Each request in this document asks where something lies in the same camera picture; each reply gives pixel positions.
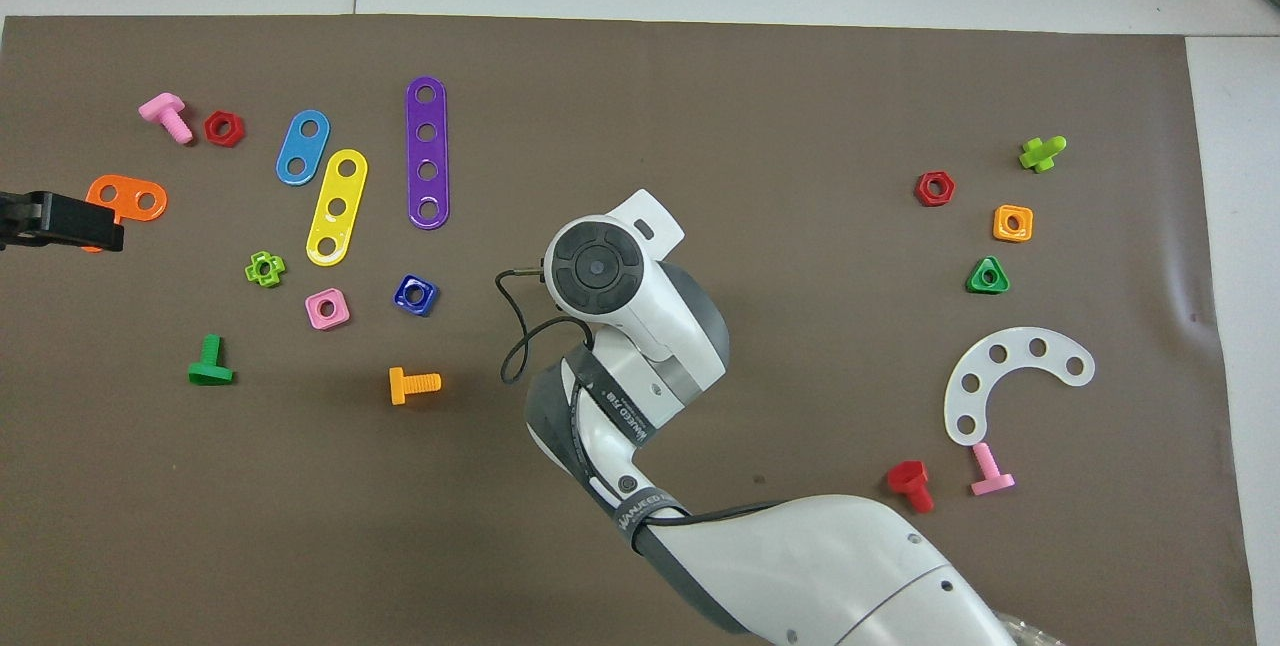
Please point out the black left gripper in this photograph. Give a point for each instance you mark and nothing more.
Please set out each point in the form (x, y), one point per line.
(20, 221)

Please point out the blue square toy nut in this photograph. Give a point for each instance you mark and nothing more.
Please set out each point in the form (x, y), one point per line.
(400, 298)

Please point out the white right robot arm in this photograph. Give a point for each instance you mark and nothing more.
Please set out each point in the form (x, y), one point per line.
(830, 566)

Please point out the orange L-shaped plate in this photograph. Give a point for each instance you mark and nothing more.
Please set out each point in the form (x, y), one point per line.
(128, 188)

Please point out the pink toy bolt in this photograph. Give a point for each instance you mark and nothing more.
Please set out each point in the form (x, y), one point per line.
(163, 109)
(990, 471)

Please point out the red hexagon toy nut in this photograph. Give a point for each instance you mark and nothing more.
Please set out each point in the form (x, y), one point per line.
(948, 191)
(238, 130)

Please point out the green toy bolt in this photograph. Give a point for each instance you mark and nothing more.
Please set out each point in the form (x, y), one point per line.
(210, 366)

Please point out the lime flower toy nut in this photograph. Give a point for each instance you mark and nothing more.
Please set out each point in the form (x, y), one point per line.
(277, 266)

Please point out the blue two-hole plate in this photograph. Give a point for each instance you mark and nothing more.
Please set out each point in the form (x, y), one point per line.
(303, 147)

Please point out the yellow three-hole plate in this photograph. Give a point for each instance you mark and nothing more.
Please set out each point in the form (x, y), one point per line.
(343, 188)

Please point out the pink square toy nut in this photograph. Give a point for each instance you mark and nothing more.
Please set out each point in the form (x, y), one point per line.
(340, 319)

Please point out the brown table mat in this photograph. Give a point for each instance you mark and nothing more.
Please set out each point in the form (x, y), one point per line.
(200, 546)

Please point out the orange toy bolt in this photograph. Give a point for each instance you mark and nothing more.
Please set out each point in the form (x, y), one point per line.
(400, 386)

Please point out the purple four-hole plate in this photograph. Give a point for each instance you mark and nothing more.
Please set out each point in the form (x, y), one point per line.
(427, 115)

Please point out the red toy bolt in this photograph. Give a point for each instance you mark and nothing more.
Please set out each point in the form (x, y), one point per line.
(908, 476)

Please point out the green triangle toy nut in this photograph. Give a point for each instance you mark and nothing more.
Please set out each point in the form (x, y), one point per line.
(975, 286)

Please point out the orange square toy nut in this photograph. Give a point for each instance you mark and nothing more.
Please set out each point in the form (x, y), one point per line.
(1000, 234)

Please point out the white curved perforated plate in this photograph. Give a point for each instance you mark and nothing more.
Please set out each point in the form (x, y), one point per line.
(1017, 351)

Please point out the lime cross-head toy bolt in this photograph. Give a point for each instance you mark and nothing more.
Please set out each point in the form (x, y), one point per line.
(1040, 156)

